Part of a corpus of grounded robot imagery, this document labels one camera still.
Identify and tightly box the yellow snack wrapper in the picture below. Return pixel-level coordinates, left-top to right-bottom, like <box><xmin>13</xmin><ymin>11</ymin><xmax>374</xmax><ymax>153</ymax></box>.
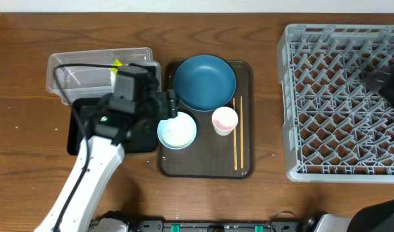
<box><xmin>110</xmin><ymin>59</ymin><xmax>124</xmax><ymax>74</ymax></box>

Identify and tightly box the pink cup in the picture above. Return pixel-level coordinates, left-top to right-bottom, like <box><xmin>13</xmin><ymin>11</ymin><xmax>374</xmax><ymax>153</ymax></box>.
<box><xmin>211</xmin><ymin>106</ymin><xmax>239</xmax><ymax>136</ymax></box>

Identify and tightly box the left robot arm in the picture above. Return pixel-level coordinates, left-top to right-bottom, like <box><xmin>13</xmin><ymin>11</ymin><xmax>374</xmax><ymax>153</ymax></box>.
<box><xmin>36</xmin><ymin>90</ymin><xmax>178</xmax><ymax>231</ymax></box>

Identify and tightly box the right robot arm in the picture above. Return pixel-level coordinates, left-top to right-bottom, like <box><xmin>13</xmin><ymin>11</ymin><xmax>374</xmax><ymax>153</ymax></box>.
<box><xmin>348</xmin><ymin>68</ymin><xmax>394</xmax><ymax>232</ymax></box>

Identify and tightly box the clear plastic waste bin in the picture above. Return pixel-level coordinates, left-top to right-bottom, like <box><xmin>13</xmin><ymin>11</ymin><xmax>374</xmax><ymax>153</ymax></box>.
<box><xmin>46</xmin><ymin>47</ymin><xmax>162</xmax><ymax>102</ymax></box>

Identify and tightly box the grey dishwasher rack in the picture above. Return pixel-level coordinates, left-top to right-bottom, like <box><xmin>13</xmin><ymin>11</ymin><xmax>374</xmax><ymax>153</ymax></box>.
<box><xmin>277</xmin><ymin>24</ymin><xmax>394</xmax><ymax>184</ymax></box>

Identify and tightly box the light blue rice bowl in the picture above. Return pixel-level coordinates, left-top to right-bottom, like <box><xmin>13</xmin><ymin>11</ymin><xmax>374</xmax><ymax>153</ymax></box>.
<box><xmin>157</xmin><ymin>112</ymin><xmax>197</xmax><ymax>150</ymax></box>

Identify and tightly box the dark blue bowl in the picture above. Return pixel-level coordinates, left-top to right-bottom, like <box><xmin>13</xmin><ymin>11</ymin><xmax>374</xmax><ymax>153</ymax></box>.
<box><xmin>173</xmin><ymin>55</ymin><xmax>237</xmax><ymax>111</ymax></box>

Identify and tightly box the brown serving tray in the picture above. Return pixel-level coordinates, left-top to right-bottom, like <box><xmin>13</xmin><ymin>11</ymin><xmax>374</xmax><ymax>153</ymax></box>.
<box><xmin>158</xmin><ymin>60</ymin><xmax>255</xmax><ymax>179</ymax></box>

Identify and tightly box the black tray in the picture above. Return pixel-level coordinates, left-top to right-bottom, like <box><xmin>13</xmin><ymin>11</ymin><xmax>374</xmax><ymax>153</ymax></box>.
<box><xmin>66</xmin><ymin>98</ymin><xmax>158</xmax><ymax>155</ymax></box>

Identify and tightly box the left wooden chopstick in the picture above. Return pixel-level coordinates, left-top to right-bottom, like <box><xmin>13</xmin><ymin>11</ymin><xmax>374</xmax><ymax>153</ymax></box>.
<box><xmin>232</xmin><ymin>98</ymin><xmax>238</xmax><ymax>171</ymax></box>

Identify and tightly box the wooden chopstick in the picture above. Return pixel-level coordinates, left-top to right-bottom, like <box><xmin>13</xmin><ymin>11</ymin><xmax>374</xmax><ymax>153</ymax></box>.
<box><xmin>239</xmin><ymin>96</ymin><xmax>244</xmax><ymax>169</ymax></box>
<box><xmin>232</xmin><ymin>98</ymin><xmax>238</xmax><ymax>171</ymax></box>

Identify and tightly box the right wooden chopstick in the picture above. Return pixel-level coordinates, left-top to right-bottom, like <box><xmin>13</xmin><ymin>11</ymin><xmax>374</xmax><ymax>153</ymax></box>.
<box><xmin>239</xmin><ymin>96</ymin><xmax>244</xmax><ymax>169</ymax></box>

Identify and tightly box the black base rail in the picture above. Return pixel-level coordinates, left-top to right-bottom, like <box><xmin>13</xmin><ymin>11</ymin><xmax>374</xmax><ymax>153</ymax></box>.
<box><xmin>87</xmin><ymin>211</ymin><xmax>355</xmax><ymax>232</ymax></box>

